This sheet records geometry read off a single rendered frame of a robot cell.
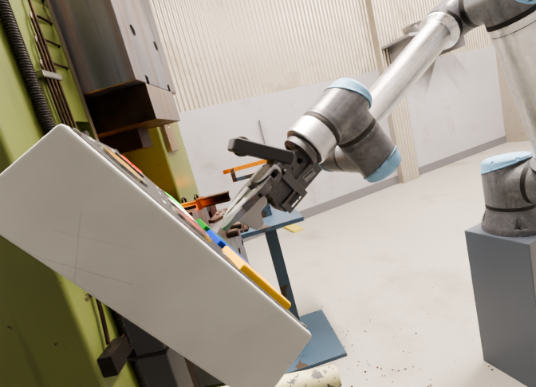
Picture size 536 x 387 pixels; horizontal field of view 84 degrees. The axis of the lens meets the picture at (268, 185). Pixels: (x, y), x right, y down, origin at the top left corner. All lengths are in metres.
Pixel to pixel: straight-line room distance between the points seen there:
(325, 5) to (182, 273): 4.24
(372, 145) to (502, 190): 0.76
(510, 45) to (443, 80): 4.40
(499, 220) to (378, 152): 0.80
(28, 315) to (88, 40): 0.62
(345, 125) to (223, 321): 0.42
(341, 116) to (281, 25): 3.46
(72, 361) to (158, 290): 0.52
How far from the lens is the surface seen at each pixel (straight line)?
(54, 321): 0.73
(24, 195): 0.25
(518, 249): 1.34
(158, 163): 1.26
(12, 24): 0.78
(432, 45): 0.99
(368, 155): 0.63
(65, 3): 0.96
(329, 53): 4.20
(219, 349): 0.29
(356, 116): 0.60
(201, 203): 0.98
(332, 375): 0.76
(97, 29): 0.91
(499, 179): 1.31
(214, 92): 3.51
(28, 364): 0.82
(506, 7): 1.02
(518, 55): 1.06
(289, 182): 0.53
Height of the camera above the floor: 1.16
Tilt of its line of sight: 10 degrees down
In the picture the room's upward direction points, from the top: 15 degrees counter-clockwise
